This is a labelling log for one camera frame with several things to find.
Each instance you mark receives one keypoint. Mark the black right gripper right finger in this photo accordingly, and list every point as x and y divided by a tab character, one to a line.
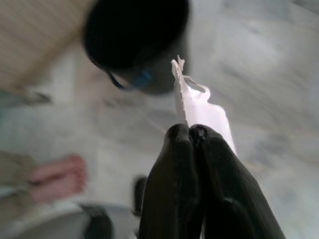
229	194

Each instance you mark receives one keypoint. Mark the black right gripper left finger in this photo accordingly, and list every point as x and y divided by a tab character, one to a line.
172	189

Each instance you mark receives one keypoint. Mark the white torn plastic wrapper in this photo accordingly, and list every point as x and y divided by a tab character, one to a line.
202	109

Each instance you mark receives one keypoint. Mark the person's bare foot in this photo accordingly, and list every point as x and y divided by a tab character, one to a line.
59	176

